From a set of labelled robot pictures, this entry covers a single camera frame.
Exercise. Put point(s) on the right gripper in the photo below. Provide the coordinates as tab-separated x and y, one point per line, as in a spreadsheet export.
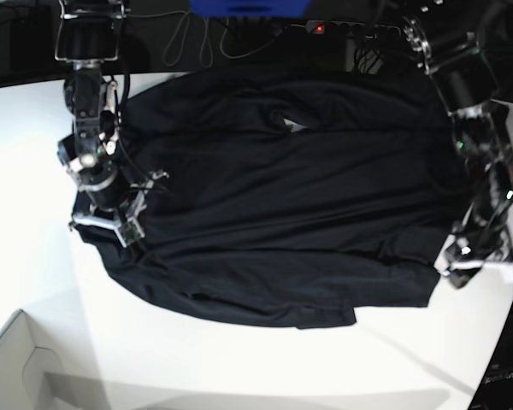
114	199

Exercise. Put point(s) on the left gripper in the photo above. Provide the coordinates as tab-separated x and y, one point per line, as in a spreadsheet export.
463	260

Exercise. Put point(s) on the black t-shirt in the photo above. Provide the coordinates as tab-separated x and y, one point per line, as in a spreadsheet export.
291	198

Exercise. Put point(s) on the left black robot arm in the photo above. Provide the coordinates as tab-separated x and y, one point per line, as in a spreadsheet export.
463	78

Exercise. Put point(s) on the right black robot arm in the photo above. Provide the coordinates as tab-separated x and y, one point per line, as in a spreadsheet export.
93	154

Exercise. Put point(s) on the white cardboard box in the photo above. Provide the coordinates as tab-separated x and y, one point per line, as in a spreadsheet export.
33	377

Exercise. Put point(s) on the blue plastic bin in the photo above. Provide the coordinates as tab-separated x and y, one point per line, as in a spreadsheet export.
249	8

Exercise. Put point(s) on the black power strip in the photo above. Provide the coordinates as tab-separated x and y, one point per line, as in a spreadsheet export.
351	29

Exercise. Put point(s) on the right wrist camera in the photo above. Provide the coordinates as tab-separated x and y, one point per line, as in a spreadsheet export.
130	232

